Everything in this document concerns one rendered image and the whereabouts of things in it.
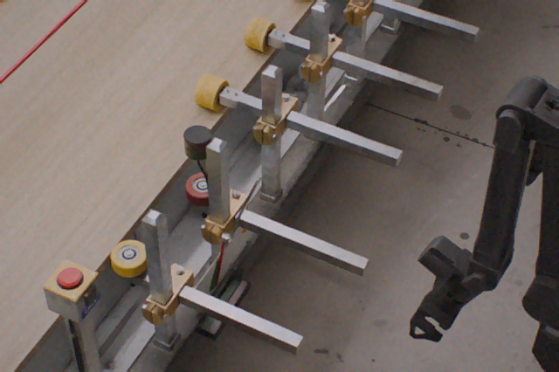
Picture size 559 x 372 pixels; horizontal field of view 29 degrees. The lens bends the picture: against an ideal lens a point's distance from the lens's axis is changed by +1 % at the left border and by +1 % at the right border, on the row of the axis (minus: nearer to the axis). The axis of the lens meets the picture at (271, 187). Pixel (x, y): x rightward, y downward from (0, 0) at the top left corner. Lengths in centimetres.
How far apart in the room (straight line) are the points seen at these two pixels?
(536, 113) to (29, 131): 139
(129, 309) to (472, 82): 197
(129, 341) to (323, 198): 129
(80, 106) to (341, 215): 123
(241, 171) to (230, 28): 38
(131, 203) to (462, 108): 187
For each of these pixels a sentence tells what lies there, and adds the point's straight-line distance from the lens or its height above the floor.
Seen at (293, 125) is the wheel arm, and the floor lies 95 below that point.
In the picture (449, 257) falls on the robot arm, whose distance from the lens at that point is 198.
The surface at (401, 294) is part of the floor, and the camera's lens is 345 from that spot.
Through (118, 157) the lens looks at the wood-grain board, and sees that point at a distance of 258.
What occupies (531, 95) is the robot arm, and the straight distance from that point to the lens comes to 169.
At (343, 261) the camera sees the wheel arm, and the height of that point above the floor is 86.
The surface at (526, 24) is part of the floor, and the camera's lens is 448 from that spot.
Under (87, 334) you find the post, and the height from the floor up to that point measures 107.
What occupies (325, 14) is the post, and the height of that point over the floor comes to 112.
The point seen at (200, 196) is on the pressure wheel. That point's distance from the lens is 247.
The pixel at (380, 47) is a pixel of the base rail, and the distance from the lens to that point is 318.
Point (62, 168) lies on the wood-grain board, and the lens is 257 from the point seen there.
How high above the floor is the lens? 273
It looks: 47 degrees down
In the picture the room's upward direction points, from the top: 1 degrees clockwise
